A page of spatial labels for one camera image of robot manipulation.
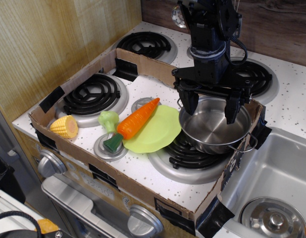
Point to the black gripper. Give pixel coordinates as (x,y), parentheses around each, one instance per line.
(214,77)

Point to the orange toy carrot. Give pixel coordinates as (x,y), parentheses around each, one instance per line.
(131,125)

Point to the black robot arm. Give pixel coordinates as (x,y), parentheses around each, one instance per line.
(213,25)

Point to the light green plastic plate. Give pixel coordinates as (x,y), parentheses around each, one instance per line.
(158,132)

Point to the stainless steel pot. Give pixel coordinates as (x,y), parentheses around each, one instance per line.
(207,129)

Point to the back right black burner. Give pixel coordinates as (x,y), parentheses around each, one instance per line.
(266,83)

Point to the black burner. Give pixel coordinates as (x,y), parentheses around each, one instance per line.
(266,83)
(150,44)
(181,162)
(101,92)

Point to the front right black burner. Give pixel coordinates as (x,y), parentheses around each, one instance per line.
(181,162)

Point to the silver stove top knob middle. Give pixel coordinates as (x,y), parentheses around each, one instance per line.
(139,103)

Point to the silver stove knob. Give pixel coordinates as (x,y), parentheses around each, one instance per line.
(105,154)
(139,103)

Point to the back left black burner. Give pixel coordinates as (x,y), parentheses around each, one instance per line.
(150,44)

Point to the hanging silver strainer ladle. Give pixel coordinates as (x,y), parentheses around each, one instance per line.
(177,17)

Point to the silver sink basin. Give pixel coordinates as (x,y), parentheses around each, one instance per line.
(276,170)

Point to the green toy broccoli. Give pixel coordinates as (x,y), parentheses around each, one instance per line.
(109,120)

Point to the silver stove top knob front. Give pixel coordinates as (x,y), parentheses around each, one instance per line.
(105,154)

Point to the front left black burner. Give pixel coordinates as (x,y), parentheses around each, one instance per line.
(101,92)

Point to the silver pot lid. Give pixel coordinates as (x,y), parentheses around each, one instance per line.
(273,218)

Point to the brown cardboard fence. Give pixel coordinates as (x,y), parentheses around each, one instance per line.
(132,179)

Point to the silver oven knob right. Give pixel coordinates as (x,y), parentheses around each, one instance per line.
(142,223)

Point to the silver oven knob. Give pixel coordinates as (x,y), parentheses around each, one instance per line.
(142,223)
(50,164)

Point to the yellow toy corn cob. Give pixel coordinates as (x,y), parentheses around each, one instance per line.
(65,127)

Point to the silver oven knob left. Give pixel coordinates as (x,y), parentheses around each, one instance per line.
(50,164)

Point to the orange object at bottom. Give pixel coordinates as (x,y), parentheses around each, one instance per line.
(47,226)

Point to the silver oven door handle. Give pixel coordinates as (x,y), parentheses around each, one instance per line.
(89,216)

